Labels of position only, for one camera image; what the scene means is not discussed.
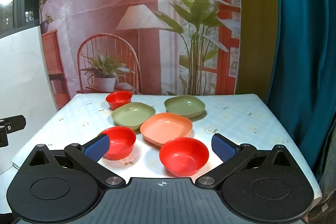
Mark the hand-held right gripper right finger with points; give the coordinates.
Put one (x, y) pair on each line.
(223, 147)

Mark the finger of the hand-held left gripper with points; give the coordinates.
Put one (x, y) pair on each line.
(14, 123)

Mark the red plastic bowl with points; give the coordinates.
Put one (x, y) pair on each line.
(119, 98)
(122, 141)
(183, 155)

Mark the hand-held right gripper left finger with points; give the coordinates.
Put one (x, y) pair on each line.
(97, 147)

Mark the teal curtain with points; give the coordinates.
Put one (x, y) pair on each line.
(307, 43)

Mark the green square plate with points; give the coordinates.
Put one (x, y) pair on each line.
(133, 115)
(185, 106)

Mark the floral checked tablecloth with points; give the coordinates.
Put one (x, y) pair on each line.
(236, 113)

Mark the orange square plate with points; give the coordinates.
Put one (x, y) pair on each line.
(168, 127)

